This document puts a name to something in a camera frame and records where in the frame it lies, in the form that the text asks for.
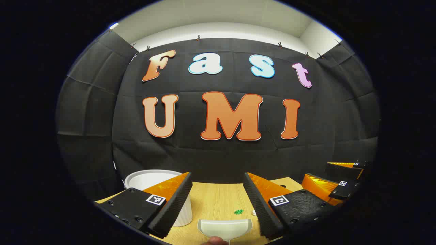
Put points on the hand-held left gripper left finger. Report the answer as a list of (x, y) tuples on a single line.
[(170, 211)]

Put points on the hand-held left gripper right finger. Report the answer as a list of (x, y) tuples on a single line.
[(260, 207)]

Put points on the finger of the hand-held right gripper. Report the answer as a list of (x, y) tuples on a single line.
[(344, 190), (340, 172)]

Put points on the green paper ball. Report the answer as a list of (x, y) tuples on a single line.
[(238, 212)]

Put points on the white ribbed garbage bin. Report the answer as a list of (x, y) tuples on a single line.
[(150, 177)]

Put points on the grey plastic dustpan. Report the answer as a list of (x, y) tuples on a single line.
[(224, 227)]

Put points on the wooden desktop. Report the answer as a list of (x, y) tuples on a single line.
[(214, 200)]

